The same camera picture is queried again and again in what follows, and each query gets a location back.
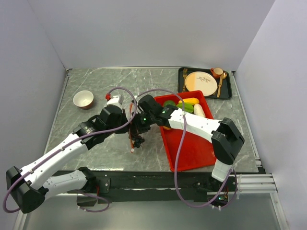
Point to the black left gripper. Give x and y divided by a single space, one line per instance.
123 118

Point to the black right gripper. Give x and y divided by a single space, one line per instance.
136 128

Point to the green orange fruit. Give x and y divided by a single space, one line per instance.
169 102

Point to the clear zip bag orange zipper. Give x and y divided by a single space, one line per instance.
115 152

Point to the black grape bunch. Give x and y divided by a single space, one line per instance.
136 140

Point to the white radish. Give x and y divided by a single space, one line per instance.
198 110

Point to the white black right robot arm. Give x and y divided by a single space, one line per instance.
225 137

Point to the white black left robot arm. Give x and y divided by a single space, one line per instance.
31 185

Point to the white brown bowl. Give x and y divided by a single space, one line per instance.
83 99

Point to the green leaf vegetable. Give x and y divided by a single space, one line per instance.
189 108

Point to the yellow mango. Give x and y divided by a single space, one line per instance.
191 101

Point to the gold fork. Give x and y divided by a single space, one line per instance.
185 73

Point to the cream orange plate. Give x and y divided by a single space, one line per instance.
201 81

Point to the red plastic tray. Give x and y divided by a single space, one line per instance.
196 152

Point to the black serving tray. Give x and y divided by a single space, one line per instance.
226 90

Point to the orange cup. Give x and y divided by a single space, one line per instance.
216 72

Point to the gold spoon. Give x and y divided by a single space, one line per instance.
222 77

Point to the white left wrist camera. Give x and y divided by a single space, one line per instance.
116 100

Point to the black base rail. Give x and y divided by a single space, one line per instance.
116 186

